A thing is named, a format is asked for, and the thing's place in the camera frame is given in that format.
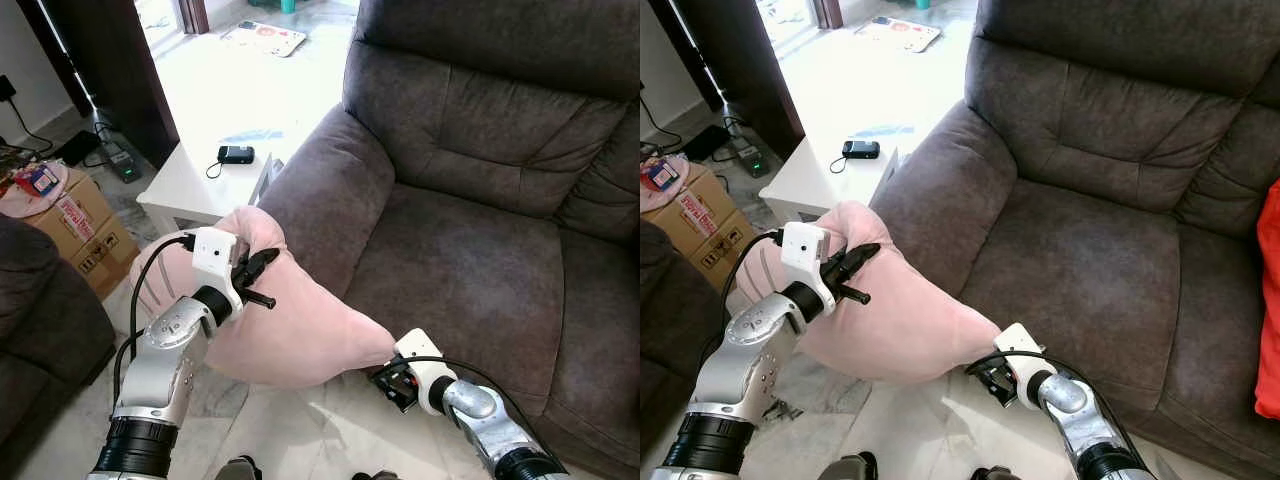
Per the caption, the power strip with green light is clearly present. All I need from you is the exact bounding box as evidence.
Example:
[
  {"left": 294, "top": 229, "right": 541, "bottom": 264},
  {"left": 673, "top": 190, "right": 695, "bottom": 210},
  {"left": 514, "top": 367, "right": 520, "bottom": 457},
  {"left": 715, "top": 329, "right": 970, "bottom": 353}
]
[
  {"left": 100, "top": 140, "right": 144, "bottom": 184},
  {"left": 730, "top": 135, "right": 772, "bottom": 179}
]

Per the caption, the white side table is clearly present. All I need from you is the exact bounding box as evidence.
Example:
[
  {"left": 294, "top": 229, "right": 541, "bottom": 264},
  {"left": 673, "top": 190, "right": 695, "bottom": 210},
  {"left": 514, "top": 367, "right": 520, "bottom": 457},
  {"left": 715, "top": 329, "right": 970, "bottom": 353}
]
[
  {"left": 760, "top": 132, "right": 901, "bottom": 226},
  {"left": 137, "top": 135, "right": 286, "bottom": 236}
]

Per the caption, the grey-brown suede sofa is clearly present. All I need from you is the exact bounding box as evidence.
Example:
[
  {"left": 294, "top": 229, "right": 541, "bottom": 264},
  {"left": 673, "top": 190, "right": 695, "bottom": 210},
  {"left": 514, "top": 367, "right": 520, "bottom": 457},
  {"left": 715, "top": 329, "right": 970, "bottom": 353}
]
[
  {"left": 870, "top": 0, "right": 1280, "bottom": 477},
  {"left": 258, "top": 0, "right": 641, "bottom": 480}
]

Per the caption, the dark wooden door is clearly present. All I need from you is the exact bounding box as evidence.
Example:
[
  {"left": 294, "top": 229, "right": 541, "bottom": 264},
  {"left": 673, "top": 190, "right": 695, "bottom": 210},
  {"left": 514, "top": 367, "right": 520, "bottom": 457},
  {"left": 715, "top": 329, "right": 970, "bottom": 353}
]
[
  {"left": 648, "top": 0, "right": 807, "bottom": 161},
  {"left": 40, "top": 0, "right": 181, "bottom": 169}
]

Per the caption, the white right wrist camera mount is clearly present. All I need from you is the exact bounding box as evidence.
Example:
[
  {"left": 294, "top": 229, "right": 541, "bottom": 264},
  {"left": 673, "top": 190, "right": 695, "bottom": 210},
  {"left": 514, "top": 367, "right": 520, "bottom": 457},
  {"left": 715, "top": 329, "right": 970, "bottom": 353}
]
[
  {"left": 993, "top": 322, "right": 1051, "bottom": 409},
  {"left": 395, "top": 328, "right": 457, "bottom": 416}
]

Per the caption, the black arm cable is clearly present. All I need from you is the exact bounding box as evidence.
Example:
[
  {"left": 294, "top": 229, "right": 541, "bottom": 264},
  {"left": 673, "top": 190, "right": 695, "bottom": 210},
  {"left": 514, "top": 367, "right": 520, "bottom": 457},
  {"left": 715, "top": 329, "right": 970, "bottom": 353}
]
[
  {"left": 965, "top": 349, "right": 1136, "bottom": 451},
  {"left": 378, "top": 355, "right": 546, "bottom": 451},
  {"left": 112, "top": 234, "right": 196, "bottom": 401},
  {"left": 700, "top": 228, "right": 786, "bottom": 371}
]

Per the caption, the red cushion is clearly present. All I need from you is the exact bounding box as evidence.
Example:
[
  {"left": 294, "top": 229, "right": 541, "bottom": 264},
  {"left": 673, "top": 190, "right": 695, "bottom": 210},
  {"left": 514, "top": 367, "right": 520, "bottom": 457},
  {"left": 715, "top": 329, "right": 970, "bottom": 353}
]
[{"left": 1255, "top": 178, "right": 1280, "bottom": 419}]

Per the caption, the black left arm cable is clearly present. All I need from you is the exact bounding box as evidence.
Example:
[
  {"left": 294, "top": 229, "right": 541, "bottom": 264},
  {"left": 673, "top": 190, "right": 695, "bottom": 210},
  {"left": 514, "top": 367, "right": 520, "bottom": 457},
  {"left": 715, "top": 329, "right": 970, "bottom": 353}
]
[
  {"left": 112, "top": 234, "right": 196, "bottom": 401},
  {"left": 700, "top": 228, "right": 786, "bottom": 371}
]

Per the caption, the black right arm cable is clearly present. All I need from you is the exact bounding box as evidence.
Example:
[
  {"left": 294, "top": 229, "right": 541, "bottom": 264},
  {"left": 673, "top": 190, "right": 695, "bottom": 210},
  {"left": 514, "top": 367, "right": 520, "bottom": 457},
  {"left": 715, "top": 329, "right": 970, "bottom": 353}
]
[
  {"left": 378, "top": 355, "right": 546, "bottom": 451},
  {"left": 965, "top": 349, "right": 1136, "bottom": 451}
]

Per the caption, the pink plush pillow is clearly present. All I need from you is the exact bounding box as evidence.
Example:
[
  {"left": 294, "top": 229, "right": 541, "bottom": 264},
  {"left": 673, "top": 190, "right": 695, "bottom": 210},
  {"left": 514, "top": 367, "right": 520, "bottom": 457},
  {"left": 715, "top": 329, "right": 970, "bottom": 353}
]
[
  {"left": 735, "top": 200, "right": 1004, "bottom": 386},
  {"left": 130, "top": 207, "right": 398, "bottom": 389}
]

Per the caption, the black wall plug cable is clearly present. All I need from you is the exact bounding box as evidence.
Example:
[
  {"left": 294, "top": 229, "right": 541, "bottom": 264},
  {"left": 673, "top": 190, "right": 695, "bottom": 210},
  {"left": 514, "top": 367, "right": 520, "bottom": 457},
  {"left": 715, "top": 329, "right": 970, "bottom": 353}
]
[
  {"left": 640, "top": 93, "right": 683, "bottom": 153},
  {"left": 0, "top": 75, "right": 57, "bottom": 157}
]

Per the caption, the dark grey armchair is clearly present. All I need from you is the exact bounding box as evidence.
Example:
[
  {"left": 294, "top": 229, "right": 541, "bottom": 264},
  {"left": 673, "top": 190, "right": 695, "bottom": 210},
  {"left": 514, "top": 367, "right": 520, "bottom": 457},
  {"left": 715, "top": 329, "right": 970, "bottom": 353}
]
[
  {"left": 640, "top": 220, "right": 737, "bottom": 456},
  {"left": 0, "top": 215, "right": 117, "bottom": 446}
]

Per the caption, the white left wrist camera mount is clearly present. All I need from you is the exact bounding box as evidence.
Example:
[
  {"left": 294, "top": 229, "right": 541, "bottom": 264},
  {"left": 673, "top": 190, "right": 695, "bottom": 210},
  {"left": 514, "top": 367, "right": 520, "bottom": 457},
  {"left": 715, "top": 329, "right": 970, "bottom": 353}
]
[
  {"left": 191, "top": 228, "right": 244, "bottom": 316},
  {"left": 780, "top": 222, "right": 836, "bottom": 316}
]

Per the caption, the black power adapter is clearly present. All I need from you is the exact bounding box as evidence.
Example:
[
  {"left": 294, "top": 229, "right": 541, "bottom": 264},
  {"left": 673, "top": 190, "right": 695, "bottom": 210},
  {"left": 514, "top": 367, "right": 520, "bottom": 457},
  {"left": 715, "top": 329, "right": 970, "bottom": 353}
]
[
  {"left": 55, "top": 130, "right": 101, "bottom": 167},
  {"left": 683, "top": 125, "right": 731, "bottom": 162}
]

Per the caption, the red and blue packet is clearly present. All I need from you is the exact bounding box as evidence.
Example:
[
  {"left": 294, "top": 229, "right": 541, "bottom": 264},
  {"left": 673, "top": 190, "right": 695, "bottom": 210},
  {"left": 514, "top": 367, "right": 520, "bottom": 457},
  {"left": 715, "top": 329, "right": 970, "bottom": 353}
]
[
  {"left": 645, "top": 160, "right": 684, "bottom": 192},
  {"left": 15, "top": 165, "right": 61, "bottom": 197}
]

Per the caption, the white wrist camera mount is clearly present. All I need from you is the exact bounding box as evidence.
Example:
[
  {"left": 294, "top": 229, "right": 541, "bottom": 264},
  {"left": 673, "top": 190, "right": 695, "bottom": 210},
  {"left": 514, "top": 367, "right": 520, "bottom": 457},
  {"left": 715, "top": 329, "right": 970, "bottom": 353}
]
[
  {"left": 993, "top": 322, "right": 1051, "bottom": 409},
  {"left": 191, "top": 228, "right": 244, "bottom": 316},
  {"left": 780, "top": 222, "right": 836, "bottom": 316},
  {"left": 395, "top": 328, "right": 457, "bottom": 416}
]

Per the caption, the small black device with cord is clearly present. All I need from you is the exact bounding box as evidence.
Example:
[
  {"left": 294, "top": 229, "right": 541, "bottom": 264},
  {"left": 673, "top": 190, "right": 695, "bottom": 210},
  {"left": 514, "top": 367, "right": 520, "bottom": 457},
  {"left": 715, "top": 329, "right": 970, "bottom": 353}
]
[
  {"left": 206, "top": 145, "right": 256, "bottom": 180},
  {"left": 829, "top": 140, "right": 881, "bottom": 175}
]

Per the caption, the cardboard box with red print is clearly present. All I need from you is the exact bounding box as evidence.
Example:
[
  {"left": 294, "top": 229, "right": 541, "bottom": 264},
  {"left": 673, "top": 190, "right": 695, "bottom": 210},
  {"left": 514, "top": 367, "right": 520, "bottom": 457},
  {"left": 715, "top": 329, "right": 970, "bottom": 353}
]
[
  {"left": 22, "top": 170, "right": 141, "bottom": 301},
  {"left": 640, "top": 163, "right": 746, "bottom": 291}
]

